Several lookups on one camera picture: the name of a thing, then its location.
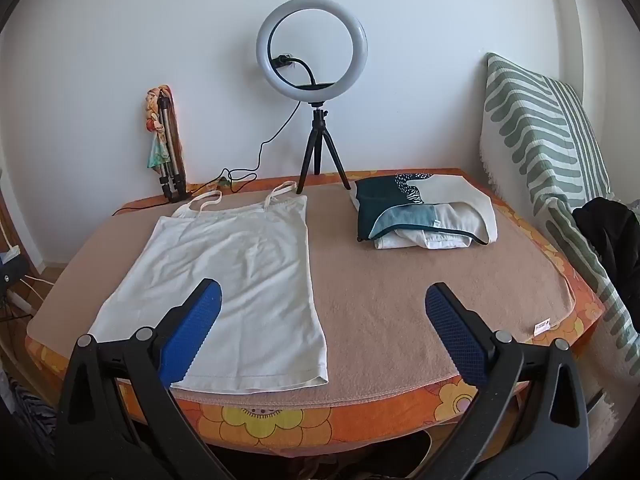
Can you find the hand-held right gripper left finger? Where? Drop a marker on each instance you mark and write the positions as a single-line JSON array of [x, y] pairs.
[[197, 325]]

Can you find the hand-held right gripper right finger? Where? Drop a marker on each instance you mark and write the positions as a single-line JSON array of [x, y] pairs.
[[452, 330]]

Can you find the white tank top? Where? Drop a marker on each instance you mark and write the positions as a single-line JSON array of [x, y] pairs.
[[240, 270]]

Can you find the beige fleece blanket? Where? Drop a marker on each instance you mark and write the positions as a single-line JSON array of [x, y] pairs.
[[390, 285]]

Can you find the white folded garment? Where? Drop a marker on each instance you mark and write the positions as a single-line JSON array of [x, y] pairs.
[[440, 237]]

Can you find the teal and white patterned garment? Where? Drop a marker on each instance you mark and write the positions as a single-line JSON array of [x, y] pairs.
[[385, 192]]

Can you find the silver folded tripod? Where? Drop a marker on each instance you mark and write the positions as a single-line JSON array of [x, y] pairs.
[[171, 160]]

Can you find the folded tripod with floral cloth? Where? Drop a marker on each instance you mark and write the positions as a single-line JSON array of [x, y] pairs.
[[156, 152]]

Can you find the black garment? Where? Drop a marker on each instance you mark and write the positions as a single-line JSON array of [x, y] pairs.
[[607, 240]]

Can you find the zebra striped cloth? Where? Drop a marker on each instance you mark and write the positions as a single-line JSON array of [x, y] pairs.
[[30, 415]]

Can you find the dark electronic box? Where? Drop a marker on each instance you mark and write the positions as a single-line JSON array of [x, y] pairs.
[[14, 275]]

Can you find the green striped white throw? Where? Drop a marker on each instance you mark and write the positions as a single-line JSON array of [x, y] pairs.
[[535, 125]]

